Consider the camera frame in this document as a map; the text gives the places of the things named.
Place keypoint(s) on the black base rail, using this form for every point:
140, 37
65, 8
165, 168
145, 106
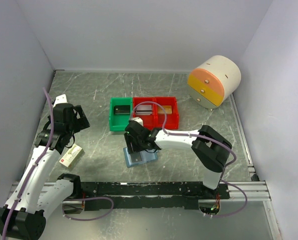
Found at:
137, 195

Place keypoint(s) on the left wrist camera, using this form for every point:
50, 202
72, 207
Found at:
60, 99

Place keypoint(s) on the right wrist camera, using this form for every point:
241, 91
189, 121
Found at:
138, 120

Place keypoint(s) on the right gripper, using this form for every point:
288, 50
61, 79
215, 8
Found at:
131, 147

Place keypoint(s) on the white striped card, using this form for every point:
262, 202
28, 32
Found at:
144, 110

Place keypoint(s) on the red plastic bin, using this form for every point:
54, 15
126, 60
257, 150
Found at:
172, 120
149, 121

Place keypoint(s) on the blue card holder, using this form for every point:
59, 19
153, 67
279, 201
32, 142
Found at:
146, 157

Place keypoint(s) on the round drawer cabinet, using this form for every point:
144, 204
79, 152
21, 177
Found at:
212, 82

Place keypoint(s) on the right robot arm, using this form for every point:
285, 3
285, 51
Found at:
209, 146

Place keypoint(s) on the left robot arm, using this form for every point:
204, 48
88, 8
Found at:
25, 213

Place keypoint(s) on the gold card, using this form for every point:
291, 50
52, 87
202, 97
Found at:
164, 109

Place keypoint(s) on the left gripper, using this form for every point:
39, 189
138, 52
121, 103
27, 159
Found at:
81, 122

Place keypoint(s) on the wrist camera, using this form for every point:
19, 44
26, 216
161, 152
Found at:
138, 120
60, 99

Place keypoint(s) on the green plastic bin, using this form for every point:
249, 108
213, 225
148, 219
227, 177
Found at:
117, 123

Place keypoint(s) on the grey card in holder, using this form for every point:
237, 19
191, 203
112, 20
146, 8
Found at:
135, 158

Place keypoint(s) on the black card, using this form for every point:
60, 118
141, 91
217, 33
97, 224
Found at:
122, 110

